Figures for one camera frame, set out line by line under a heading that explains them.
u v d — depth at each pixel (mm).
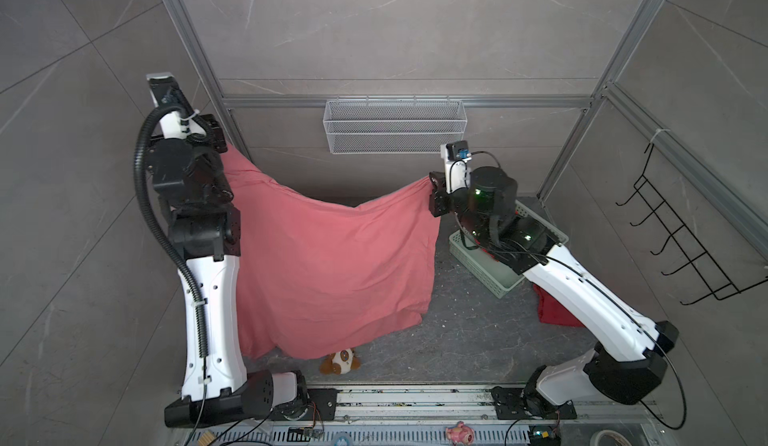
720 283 583
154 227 332
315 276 675
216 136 438
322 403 730
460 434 673
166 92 353
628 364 402
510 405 730
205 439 685
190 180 347
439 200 548
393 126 1002
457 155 498
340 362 778
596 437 684
